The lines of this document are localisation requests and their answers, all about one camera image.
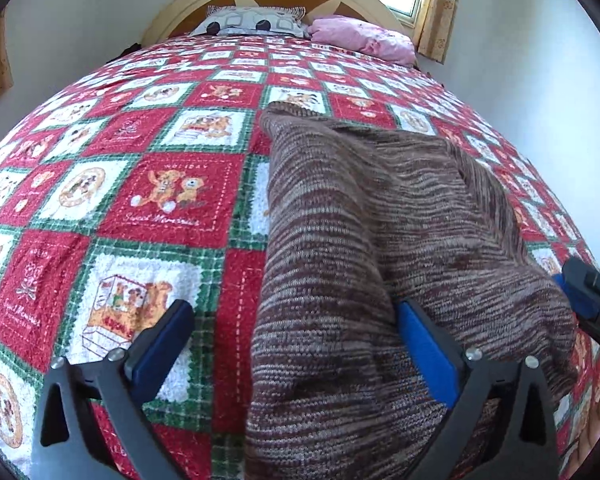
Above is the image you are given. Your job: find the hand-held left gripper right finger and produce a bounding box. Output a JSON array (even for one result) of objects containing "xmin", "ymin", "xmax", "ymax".
[{"xmin": 399, "ymin": 301, "xmax": 563, "ymax": 480}]

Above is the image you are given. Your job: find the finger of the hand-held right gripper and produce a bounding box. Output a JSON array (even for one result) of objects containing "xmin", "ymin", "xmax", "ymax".
[{"xmin": 552, "ymin": 257, "xmax": 600, "ymax": 361}]

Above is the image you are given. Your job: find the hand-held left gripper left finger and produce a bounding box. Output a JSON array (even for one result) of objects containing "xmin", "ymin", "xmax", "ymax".
[{"xmin": 30, "ymin": 300, "xmax": 195, "ymax": 480}]

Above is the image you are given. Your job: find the brown knit sweater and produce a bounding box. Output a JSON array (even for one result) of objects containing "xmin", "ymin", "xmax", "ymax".
[{"xmin": 245, "ymin": 101, "xmax": 581, "ymax": 480}]

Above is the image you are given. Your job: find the red green printed blanket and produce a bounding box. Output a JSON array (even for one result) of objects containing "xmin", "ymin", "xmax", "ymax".
[{"xmin": 0, "ymin": 30, "xmax": 600, "ymax": 480}]

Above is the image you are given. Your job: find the dark object beside bed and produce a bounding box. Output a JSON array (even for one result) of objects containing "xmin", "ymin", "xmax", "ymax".
[{"xmin": 106, "ymin": 42, "xmax": 142, "ymax": 64}]

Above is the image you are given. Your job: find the pink pillow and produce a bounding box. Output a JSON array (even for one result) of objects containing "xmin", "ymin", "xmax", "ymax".
[{"xmin": 307, "ymin": 16, "xmax": 417, "ymax": 67}]

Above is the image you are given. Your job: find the grey patterned pillow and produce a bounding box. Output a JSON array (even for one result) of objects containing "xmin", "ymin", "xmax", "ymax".
[{"xmin": 189, "ymin": 5, "xmax": 311, "ymax": 38}]

